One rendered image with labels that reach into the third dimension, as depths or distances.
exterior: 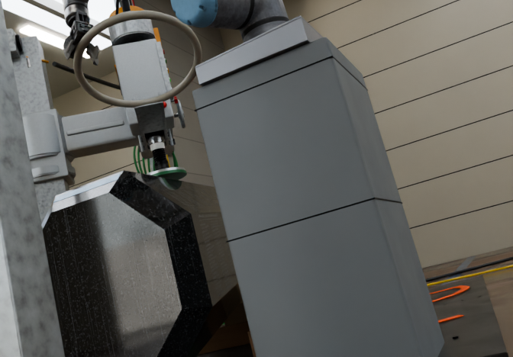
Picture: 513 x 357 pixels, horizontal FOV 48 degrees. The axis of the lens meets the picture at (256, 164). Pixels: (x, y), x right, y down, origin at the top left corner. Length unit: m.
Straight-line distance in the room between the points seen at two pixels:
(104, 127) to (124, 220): 1.34
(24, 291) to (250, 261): 0.78
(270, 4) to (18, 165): 1.04
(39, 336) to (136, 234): 1.43
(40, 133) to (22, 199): 2.64
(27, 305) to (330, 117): 0.88
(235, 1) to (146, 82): 1.30
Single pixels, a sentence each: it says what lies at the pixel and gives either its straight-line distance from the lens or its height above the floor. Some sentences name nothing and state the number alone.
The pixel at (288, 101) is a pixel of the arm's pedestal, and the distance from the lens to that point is 1.48.
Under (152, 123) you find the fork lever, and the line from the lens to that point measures 2.69.
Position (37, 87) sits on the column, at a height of 1.72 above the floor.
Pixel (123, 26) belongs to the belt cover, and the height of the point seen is 1.66.
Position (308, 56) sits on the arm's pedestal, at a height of 0.81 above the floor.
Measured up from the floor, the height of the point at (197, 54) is 1.21.
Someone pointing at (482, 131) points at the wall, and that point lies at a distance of 7.34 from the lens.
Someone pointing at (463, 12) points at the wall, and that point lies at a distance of 7.69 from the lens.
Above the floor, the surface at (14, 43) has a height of 1.97.
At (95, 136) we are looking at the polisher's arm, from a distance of 3.52.
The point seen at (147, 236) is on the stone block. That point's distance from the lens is 2.20.
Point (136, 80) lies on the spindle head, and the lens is 2.89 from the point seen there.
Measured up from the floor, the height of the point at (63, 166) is 1.21.
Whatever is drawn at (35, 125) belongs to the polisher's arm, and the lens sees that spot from 3.51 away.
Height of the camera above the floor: 0.30
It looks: 11 degrees up
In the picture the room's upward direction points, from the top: 15 degrees counter-clockwise
